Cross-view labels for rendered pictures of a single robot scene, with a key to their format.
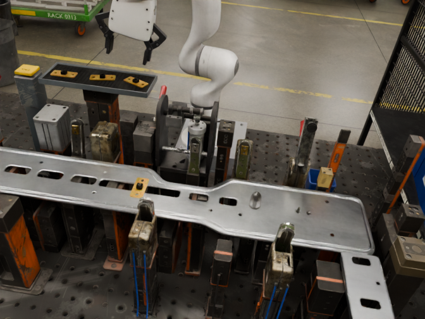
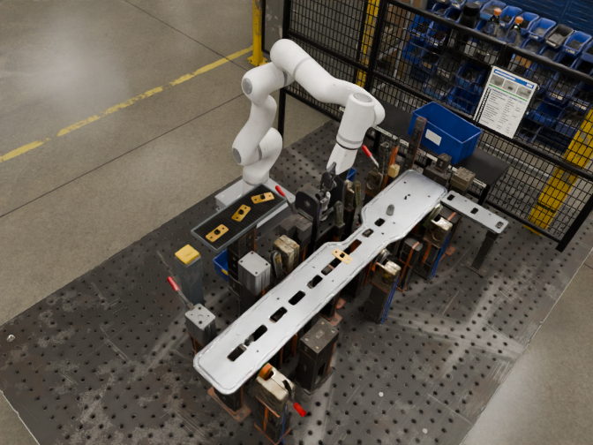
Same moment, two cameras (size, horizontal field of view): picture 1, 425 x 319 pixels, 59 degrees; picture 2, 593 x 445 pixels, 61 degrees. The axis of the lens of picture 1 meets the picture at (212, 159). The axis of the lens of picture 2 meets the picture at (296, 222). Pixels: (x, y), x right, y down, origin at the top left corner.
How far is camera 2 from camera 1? 1.62 m
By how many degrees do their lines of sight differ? 42
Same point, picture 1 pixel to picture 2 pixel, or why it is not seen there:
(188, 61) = (254, 156)
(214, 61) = (272, 143)
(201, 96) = (264, 174)
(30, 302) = (337, 378)
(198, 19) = (267, 122)
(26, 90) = (195, 269)
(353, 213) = (419, 178)
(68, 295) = (344, 354)
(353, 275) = (457, 206)
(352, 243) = (439, 192)
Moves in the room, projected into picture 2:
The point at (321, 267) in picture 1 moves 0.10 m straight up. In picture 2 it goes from (443, 214) to (449, 198)
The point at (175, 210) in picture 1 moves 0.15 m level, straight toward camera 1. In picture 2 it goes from (373, 248) to (408, 264)
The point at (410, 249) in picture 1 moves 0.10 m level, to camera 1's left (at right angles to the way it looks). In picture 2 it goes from (463, 176) to (454, 187)
